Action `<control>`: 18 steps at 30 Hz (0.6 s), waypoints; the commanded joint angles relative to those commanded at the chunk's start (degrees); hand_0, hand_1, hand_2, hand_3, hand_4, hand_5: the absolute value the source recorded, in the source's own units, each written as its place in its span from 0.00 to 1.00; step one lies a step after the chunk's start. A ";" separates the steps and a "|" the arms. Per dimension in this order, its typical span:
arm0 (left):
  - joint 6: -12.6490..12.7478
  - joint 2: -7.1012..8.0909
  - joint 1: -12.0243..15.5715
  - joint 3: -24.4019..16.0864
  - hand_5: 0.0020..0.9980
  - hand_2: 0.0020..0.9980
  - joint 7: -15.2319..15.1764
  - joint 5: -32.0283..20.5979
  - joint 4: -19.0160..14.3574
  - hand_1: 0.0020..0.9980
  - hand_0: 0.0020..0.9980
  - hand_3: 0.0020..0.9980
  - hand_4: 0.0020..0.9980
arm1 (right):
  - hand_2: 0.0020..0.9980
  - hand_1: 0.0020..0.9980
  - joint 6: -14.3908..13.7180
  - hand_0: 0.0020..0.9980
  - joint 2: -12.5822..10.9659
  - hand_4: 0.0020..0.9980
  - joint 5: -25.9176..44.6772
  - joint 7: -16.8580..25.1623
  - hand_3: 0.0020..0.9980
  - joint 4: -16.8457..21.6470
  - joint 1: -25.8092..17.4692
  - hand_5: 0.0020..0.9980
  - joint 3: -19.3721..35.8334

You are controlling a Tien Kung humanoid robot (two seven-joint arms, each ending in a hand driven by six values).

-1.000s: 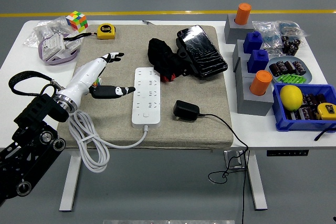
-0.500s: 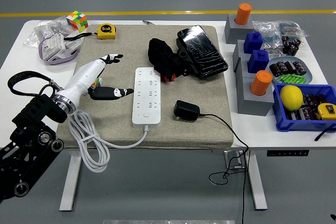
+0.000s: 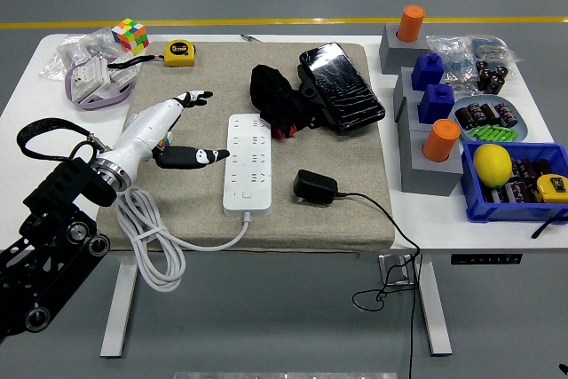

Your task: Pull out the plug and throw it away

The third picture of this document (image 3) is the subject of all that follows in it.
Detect purple plastic basket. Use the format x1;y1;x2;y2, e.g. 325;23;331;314
65;52;137;113

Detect yellow lemon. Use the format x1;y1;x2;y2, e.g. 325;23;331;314
472;144;514;188

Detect large grey block with hole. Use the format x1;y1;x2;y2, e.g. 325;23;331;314
398;128;463;198

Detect glossy black rectangular case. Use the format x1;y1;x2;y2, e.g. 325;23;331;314
296;42;386;134

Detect white power strip with cable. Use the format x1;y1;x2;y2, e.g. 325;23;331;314
114;113;272;294

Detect grey-brown fabric mat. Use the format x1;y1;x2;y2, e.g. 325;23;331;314
95;41;395;254

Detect yellow tape measure with strap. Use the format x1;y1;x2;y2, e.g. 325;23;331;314
107;39;197;71

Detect white table leg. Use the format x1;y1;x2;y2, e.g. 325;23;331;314
99;254;139;358
414;254;454;357

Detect blue plastic bin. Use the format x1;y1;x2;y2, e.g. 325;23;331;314
460;141;568;224

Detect silver metal bracket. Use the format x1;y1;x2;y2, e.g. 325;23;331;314
378;254;414;286

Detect black strap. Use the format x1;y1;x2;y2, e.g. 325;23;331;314
531;214;568;240

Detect light blue oval plate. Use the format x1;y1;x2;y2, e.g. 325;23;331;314
446;94;530;144

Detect black desk control panel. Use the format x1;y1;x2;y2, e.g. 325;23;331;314
451;253;524;265

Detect black power adapter with cord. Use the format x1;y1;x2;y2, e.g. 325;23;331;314
292;169;422;379

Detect clear bag of small parts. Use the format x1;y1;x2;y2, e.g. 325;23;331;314
469;34;523;65

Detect white plastic switch boxes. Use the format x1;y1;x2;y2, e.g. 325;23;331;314
69;55;137;103

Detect clear bag of white parts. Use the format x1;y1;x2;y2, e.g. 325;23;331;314
39;27;126;81

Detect clear bag with blue print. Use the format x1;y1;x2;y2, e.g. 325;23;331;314
426;35;481;83

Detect orange cylinder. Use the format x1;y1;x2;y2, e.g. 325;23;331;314
396;4;426;43
422;119;462;162

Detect blue block with knob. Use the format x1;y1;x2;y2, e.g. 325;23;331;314
417;83;456;126
410;52;445;91

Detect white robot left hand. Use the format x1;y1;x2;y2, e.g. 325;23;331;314
103;90;232;181

